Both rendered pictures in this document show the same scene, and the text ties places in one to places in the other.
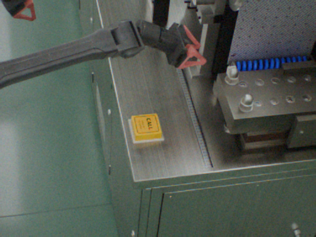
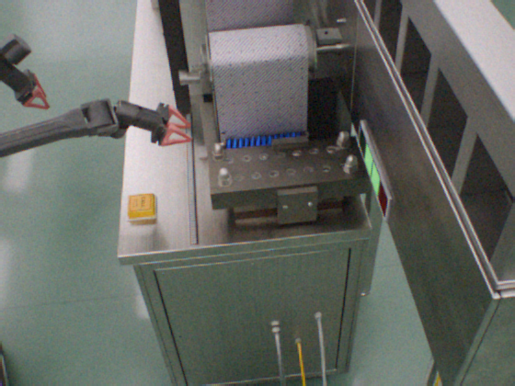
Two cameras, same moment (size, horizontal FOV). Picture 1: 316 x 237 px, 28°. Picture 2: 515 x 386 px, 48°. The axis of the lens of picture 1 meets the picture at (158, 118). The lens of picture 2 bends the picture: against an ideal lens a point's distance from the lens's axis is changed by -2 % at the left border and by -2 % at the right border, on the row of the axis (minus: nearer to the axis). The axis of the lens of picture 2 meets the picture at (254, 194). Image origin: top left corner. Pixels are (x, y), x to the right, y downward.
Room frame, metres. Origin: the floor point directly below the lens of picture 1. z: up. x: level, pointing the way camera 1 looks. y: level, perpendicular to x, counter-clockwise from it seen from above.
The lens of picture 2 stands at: (0.07, -0.52, 2.07)
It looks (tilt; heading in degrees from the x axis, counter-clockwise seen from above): 46 degrees down; 13
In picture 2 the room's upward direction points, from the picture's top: 4 degrees counter-clockwise
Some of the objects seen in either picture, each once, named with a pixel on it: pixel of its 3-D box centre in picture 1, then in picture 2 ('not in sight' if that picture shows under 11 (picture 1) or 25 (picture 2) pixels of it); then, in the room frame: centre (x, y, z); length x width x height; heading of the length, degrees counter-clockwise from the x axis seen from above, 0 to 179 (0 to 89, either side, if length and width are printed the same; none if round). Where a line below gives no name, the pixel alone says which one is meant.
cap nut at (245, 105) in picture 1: (247, 101); (224, 175); (1.08, -0.22, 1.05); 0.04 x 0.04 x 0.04
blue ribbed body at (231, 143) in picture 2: (273, 64); (266, 141); (1.25, -0.29, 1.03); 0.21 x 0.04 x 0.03; 106
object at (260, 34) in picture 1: (276, 35); (262, 111); (1.27, -0.28, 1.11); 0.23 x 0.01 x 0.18; 106
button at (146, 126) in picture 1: (146, 126); (141, 205); (1.08, 0.03, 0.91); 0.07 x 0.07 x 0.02; 16
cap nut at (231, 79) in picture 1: (232, 74); (218, 151); (1.17, -0.18, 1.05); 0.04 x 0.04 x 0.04
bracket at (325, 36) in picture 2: not in sight; (328, 35); (1.38, -0.44, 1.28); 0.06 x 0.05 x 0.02; 106
